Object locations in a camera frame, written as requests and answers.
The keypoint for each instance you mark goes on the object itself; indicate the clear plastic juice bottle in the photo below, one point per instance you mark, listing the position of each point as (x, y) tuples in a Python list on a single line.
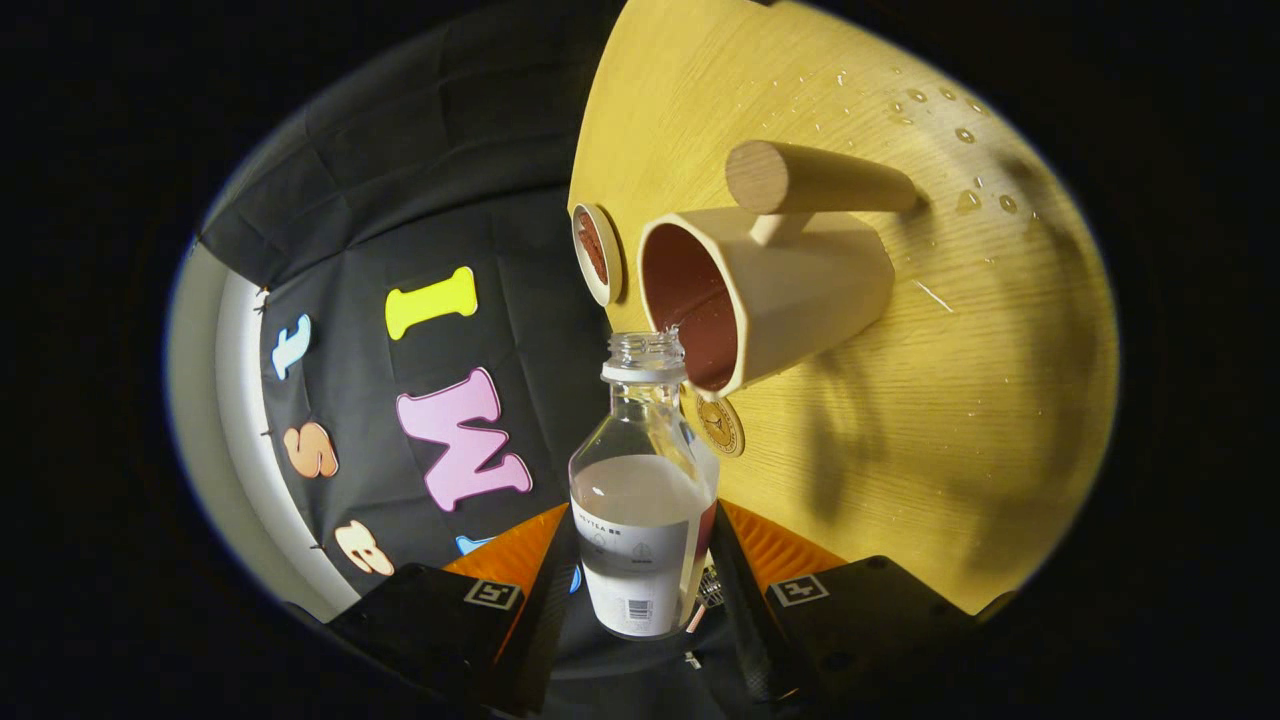
[(640, 520)]

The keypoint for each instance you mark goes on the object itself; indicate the black backdrop cloth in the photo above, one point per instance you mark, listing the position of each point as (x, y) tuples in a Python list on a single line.
[(450, 200)]

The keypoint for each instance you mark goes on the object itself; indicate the white round plate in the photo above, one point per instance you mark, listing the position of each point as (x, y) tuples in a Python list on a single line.
[(612, 265)]

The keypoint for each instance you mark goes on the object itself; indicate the wooden table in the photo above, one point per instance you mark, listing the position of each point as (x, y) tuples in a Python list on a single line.
[(900, 450)]

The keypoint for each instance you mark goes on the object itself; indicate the round wooden coaster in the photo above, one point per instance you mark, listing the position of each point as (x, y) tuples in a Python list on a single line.
[(722, 428)]

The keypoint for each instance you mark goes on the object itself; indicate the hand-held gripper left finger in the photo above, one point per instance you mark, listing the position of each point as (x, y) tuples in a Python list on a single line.
[(545, 630)]

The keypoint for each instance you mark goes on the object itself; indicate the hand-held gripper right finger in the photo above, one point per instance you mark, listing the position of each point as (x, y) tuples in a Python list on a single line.
[(740, 620)]

